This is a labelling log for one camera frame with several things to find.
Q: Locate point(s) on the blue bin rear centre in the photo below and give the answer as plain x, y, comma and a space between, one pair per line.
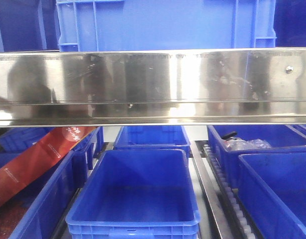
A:
153, 137

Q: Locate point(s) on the blue bin front centre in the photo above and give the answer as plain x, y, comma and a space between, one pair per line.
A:
137, 194

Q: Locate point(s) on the stainless steel shelf beam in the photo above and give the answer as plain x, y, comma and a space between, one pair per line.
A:
213, 86

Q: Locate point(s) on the large blue crate upper shelf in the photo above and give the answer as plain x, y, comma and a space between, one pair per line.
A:
136, 25

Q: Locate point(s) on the blue bin rear right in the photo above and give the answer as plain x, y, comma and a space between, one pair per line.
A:
281, 139

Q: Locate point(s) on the blue bin front right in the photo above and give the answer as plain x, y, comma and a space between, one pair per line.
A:
272, 188

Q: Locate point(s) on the tilted blue bin rear left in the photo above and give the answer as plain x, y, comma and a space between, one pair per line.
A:
17, 140

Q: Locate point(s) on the blue bin front left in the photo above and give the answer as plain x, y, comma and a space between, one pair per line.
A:
34, 212

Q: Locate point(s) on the blue bin far right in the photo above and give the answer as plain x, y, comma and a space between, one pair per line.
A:
300, 127

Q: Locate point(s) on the clear plastic bag items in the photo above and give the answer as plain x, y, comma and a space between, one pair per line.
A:
234, 143

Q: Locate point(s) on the red snack bag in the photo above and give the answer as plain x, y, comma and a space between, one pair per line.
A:
38, 159

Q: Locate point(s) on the steel roller rail divider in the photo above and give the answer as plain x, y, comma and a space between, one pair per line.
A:
222, 215

